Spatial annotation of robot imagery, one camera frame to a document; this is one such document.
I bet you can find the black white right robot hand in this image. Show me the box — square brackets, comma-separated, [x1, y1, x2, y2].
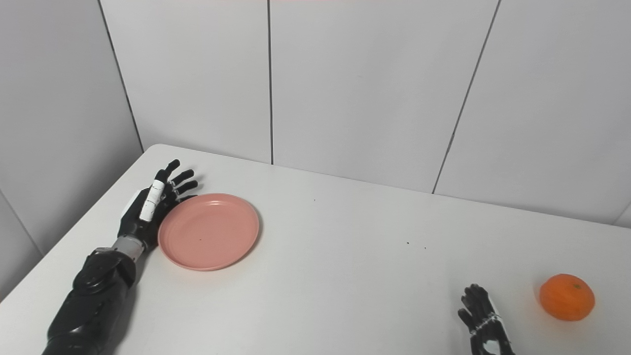
[457, 284, 516, 355]

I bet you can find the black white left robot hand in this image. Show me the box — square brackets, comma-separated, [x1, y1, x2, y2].
[117, 159, 199, 252]

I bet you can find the pink round plate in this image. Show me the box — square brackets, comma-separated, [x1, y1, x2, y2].
[158, 193, 260, 272]

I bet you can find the orange fruit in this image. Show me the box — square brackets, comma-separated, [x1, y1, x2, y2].
[539, 274, 596, 322]

